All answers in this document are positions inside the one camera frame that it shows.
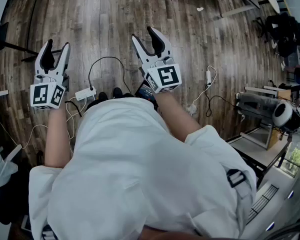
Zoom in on person's white shirt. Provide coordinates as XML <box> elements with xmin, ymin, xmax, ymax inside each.
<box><xmin>28</xmin><ymin>97</ymin><xmax>258</xmax><ymax>240</ymax></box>

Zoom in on person's left forearm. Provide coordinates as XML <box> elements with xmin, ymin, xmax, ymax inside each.
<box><xmin>43</xmin><ymin>104</ymin><xmax>77</xmax><ymax>169</ymax></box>

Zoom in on black display device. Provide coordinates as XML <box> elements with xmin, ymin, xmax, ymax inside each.
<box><xmin>134</xmin><ymin>80</ymin><xmax>158</xmax><ymax>104</ymax></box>

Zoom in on grey machine housing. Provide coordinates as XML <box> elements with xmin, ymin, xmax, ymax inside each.
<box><xmin>236</xmin><ymin>91</ymin><xmax>278</xmax><ymax>125</ymax></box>

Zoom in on grey harness strap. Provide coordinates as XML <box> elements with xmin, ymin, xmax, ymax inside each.
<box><xmin>226</xmin><ymin>168</ymin><xmax>256</xmax><ymax>206</ymax></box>
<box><xmin>41</xmin><ymin>223</ymin><xmax>59</xmax><ymax>240</ymax></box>

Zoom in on white cable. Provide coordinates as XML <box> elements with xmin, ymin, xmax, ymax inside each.
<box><xmin>0</xmin><ymin>110</ymin><xmax>50</xmax><ymax>150</ymax></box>
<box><xmin>64</xmin><ymin>96</ymin><xmax>78</xmax><ymax>156</ymax></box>
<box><xmin>187</xmin><ymin>65</ymin><xmax>218</xmax><ymax>115</ymax></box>

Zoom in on black cable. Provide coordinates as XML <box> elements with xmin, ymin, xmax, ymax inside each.
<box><xmin>64</xmin><ymin>100</ymin><xmax>83</xmax><ymax>118</ymax></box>
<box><xmin>88</xmin><ymin>56</ymin><xmax>137</xmax><ymax>95</ymax></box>
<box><xmin>204</xmin><ymin>93</ymin><xmax>238</xmax><ymax>118</ymax></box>

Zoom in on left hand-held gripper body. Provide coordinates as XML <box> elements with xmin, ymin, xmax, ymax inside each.
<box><xmin>29</xmin><ymin>68</ymin><xmax>70</xmax><ymax>110</ymax></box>

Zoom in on floor vent grille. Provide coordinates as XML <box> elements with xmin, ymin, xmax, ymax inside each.
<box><xmin>246</xmin><ymin>183</ymin><xmax>280</xmax><ymax>225</ymax></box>

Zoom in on white frame wooden desk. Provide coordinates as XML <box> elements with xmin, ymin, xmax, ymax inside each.
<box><xmin>239</xmin><ymin>85</ymin><xmax>293</xmax><ymax>151</ymax></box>

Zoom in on person's right shoe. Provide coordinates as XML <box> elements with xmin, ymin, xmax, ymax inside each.
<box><xmin>112</xmin><ymin>87</ymin><xmax>124</xmax><ymax>99</ymax></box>

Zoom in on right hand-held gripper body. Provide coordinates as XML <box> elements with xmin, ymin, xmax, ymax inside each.
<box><xmin>139</xmin><ymin>53</ymin><xmax>183</xmax><ymax>95</ymax></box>

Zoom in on person's black trousers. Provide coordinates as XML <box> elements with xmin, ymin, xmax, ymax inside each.
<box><xmin>85</xmin><ymin>91</ymin><xmax>141</xmax><ymax>113</ymax></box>

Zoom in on white round device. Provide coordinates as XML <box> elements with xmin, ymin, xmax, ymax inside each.
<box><xmin>272</xmin><ymin>100</ymin><xmax>300</xmax><ymax>134</ymax></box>

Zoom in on black office chair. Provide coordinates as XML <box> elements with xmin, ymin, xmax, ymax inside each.
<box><xmin>252</xmin><ymin>11</ymin><xmax>300</xmax><ymax>58</ymax></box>
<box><xmin>0</xmin><ymin>183</ymin><xmax>31</xmax><ymax>226</ymax></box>

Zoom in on person's right forearm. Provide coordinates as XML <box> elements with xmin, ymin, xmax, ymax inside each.
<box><xmin>153</xmin><ymin>90</ymin><xmax>203</xmax><ymax>144</ymax></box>

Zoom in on window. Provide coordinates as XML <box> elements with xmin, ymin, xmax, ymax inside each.
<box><xmin>274</xmin><ymin>140</ymin><xmax>300</xmax><ymax>179</ymax></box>

